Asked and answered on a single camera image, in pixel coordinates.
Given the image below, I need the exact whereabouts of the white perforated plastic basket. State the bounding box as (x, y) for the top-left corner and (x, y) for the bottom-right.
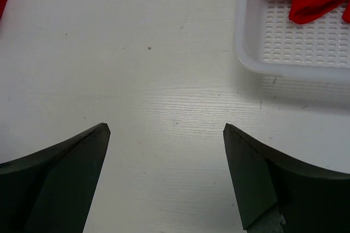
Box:
(234, 0), (349, 83)

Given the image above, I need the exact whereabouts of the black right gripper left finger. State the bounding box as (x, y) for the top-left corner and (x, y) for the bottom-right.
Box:
(1, 123), (110, 232)

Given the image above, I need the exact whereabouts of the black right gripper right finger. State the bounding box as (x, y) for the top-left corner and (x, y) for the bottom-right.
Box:
(223, 124), (349, 232)

